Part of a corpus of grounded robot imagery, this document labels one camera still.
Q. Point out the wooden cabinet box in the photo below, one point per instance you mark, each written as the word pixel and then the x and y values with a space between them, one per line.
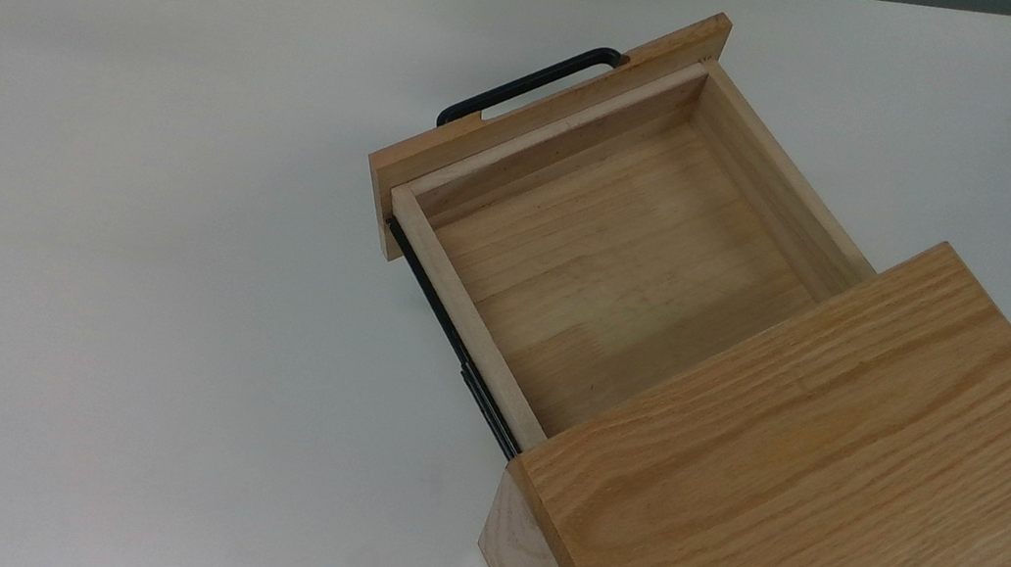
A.
pixel 833 488

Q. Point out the black drawer slide rail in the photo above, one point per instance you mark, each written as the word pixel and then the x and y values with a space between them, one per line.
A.
pixel 476 386

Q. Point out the wooden drawer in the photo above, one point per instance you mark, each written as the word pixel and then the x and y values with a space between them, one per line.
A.
pixel 626 271

